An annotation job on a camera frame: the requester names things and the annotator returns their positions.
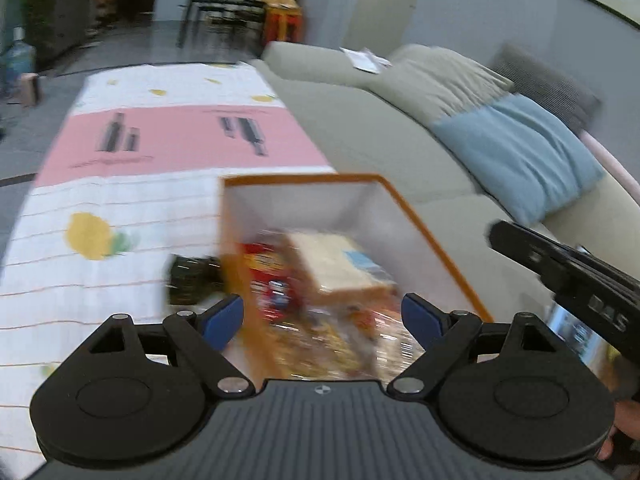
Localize printed pink white tablecloth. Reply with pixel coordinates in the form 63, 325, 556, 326
0, 62, 336, 480

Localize person's right hand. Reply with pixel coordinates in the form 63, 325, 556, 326
597, 399, 640, 463

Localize pale sliced bread packet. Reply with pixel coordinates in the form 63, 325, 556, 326
285, 229, 401, 306

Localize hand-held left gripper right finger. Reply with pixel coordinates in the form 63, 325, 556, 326
386, 292, 563, 396

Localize large blue water bottle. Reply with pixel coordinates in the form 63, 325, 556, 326
2, 27, 36, 86

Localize white papers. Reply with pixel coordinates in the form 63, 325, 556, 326
340, 46, 393, 75

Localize beige sofa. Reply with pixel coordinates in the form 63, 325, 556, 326
247, 40, 640, 341

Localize red snack packet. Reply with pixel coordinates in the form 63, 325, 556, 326
235, 240, 308, 328

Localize glossy pale object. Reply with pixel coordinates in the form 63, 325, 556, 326
546, 302, 603, 363

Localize orange cardboard box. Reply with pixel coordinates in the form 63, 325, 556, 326
218, 173, 496, 381

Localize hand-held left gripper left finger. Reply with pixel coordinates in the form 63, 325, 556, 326
85, 294, 253, 396

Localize beige cushion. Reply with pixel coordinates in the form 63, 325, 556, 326
367, 44, 516, 128

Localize clear packet of yellow crisps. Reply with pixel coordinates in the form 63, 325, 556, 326
270, 307, 426, 381

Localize light blue cushion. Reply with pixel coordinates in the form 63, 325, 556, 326
430, 94, 606, 226

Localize dark seaweed packet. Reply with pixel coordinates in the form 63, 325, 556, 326
166, 254, 226, 307

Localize grey cushion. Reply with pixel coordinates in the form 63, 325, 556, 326
487, 42, 603, 133

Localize dark drawer cabinet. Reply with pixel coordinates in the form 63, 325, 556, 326
50, 0, 98, 61

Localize orange stool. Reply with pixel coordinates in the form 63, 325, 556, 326
262, 5, 303, 43

